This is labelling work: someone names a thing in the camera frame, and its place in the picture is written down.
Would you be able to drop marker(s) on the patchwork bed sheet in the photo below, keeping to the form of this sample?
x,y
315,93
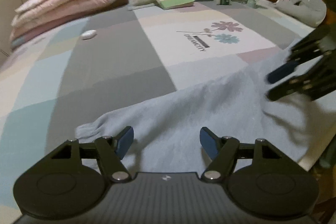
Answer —
x,y
57,82

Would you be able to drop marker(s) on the small white earbud case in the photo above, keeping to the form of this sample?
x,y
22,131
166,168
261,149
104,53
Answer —
x,y
88,34

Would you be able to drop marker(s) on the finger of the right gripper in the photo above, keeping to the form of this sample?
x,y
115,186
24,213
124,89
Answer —
x,y
315,83
308,48

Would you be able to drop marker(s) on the light blue sweatpants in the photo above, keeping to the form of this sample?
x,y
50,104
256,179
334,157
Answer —
x,y
166,129

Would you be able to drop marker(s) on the pink folded quilt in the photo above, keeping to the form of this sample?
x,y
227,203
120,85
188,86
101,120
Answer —
x,y
35,13

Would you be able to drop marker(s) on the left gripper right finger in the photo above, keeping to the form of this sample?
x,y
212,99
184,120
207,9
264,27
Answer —
x,y
222,152

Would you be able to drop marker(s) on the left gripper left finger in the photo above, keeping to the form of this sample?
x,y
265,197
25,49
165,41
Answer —
x,y
111,151

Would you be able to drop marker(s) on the grey folded garment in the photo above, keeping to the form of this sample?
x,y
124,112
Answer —
x,y
309,12

